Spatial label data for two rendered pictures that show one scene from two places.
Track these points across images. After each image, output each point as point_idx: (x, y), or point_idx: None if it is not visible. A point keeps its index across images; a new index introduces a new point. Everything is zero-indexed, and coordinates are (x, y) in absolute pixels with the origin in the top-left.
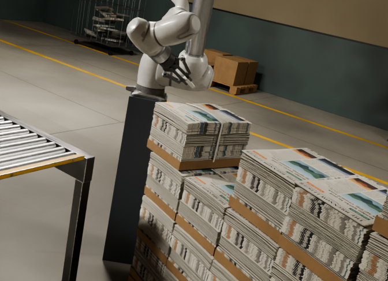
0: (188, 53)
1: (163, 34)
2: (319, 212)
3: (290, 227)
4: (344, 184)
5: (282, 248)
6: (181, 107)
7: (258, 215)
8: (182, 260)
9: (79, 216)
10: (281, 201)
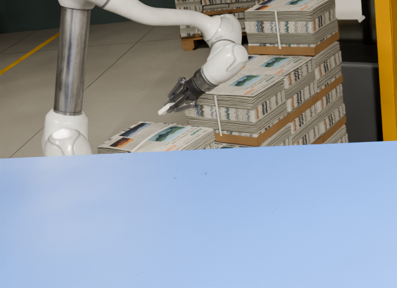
0: (80, 110)
1: (241, 44)
2: (298, 75)
3: (292, 102)
4: (252, 70)
5: (293, 120)
6: (160, 145)
7: (273, 124)
8: None
9: None
10: (280, 96)
